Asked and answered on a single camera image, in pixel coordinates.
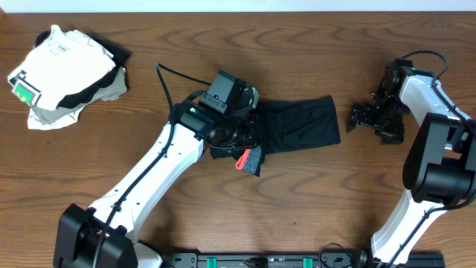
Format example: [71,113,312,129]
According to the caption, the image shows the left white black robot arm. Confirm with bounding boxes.
[53,100,261,268]

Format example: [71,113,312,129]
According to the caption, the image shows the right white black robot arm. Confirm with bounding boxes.
[346,55,475,267]

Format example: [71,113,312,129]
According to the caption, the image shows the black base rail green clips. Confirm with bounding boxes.
[163,252,446,268]

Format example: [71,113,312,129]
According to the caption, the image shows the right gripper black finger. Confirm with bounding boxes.
[379,132,403,145]
[346,106,367,133]

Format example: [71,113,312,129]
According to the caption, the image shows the white bottom folded garment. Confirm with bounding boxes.
[27,107,83,130]

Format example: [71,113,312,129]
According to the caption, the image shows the white printed folded t-shirt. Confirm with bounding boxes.
[7,25,115,110]

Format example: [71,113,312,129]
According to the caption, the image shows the black folded garment in stack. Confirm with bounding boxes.
[57,35,129,108]

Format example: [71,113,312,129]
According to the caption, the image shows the black leggings red grey waistband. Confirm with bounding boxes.
[210,96,341,176]

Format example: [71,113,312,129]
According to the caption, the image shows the grey folded garment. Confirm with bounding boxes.
[29,66,128,126]

